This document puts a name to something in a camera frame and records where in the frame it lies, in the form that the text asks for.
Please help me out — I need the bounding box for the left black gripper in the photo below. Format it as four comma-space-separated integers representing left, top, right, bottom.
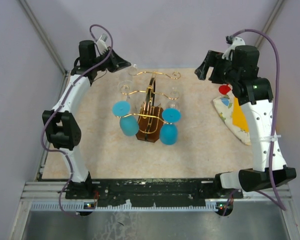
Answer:
92, 46, 132, 73

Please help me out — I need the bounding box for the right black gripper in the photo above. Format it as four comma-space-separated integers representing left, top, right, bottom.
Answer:
194, 50, 239, 85

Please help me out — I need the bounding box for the clear wine glass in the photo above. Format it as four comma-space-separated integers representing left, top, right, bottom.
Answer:
117, 80, 135, 104
124, 64, 139, 87
165, 85, 183, 110

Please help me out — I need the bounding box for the red plastic wine glass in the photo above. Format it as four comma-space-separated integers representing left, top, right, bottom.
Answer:
218, 84, 232, 95

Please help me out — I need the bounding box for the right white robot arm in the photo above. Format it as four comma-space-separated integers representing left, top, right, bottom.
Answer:
194, 45, 297, 198

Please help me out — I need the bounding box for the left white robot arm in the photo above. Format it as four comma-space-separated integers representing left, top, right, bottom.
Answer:
42, 39, 131, 199

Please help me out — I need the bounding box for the left blue wine glass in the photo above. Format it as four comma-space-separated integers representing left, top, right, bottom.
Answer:
112, 101, 139, 137

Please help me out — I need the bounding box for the blue wine glass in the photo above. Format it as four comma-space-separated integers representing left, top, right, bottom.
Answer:
159, 108, 181, 145
112, 101, 139, 137

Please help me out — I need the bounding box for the right blue wine glass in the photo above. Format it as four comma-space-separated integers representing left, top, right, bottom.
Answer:
159, 108, 181, 145

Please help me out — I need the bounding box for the patterned yellow cloth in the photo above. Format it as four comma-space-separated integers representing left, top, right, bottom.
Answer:
212, 91, 251, 146

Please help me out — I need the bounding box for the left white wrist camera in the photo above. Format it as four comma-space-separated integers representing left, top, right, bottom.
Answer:
95, 33, 108, 55

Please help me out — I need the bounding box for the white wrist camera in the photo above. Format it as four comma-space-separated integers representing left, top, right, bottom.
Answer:
221, 36, 246, 61
95, 33, 108, 55

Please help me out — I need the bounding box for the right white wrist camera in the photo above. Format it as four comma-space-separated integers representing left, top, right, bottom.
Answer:
221, 36, 246, 61

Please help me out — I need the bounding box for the gold wire glass rack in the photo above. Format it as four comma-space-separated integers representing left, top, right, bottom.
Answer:
130, 71, 181, 143

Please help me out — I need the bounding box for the left aluminium corner post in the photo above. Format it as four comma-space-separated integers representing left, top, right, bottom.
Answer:
16, 0, 68, 75

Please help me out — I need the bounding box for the aluminium corner post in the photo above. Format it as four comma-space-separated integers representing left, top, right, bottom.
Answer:
261, 0, 287, 34
16, 0, 68, 75

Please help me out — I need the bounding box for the right aluminium corner post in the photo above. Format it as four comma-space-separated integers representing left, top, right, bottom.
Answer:
261, 0, 287, 34

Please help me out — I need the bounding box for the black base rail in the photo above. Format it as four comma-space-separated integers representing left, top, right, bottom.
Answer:
22, 177, 291, 217

